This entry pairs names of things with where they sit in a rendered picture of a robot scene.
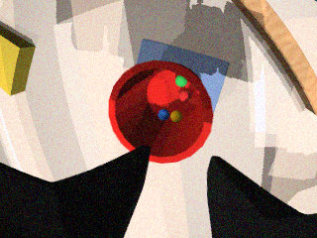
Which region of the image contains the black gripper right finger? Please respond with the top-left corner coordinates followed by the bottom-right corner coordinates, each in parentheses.
top-left (206, 156), bottom-right (317, 238)

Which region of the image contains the tan flat bar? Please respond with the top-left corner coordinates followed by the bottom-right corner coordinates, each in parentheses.
top-left (231, 0), bottom-right (317, 115)

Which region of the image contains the yellow rectangular block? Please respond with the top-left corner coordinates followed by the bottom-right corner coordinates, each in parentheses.
top-left (0, 25), bottom-right (36, 96)

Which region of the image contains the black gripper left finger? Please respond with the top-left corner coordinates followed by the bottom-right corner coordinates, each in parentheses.
top-left (0, 144), bottom-right (151, 238)

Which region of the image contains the green marble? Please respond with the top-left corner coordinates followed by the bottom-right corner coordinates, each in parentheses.
top-left (174, 75), bottom-right (187, 87)

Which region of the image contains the yellow marble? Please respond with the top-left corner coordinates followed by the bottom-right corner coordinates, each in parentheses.
top-left (170, 111), bottom-right (182, 123)

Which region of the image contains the blue marble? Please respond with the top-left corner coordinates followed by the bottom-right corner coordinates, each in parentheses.
top-left (158, 110), bottom-right (169, 122)

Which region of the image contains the red cup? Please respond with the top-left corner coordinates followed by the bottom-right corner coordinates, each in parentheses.
top-left (108, 59), bottom-right (214, 164)

